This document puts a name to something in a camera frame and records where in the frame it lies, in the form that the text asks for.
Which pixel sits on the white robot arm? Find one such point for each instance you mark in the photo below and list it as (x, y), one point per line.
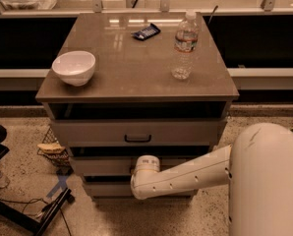
(258, 168)

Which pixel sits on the grey drawer cabinet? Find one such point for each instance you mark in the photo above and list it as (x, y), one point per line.
(133, 81)

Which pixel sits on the dark blue snack packet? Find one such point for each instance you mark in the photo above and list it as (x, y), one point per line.
(146, 33)

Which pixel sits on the clear plastic water bottle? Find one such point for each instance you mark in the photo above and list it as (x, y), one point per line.
(185, 42)

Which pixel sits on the white ceramic bowl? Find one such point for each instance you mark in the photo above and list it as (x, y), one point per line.
(74, 68)

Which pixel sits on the tan sponge in basket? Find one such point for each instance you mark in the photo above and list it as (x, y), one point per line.
(53, 148)

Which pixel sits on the blue tape cross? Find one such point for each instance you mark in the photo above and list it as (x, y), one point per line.
(60, 185)

